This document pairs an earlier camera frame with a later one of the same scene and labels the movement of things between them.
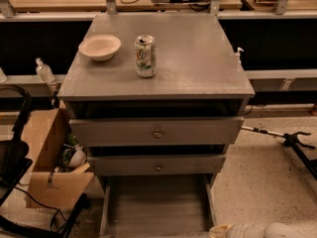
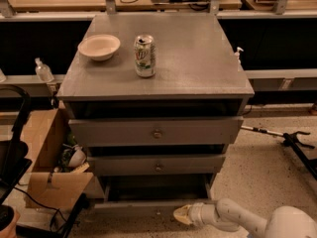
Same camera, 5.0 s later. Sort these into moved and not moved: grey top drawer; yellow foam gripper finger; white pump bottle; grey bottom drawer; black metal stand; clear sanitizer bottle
Moved: grey bottom drawer; yellow foam gripper finger
Not moved: white pump bottle; grey top drawer; clear sanitizer bottle; black metal stand
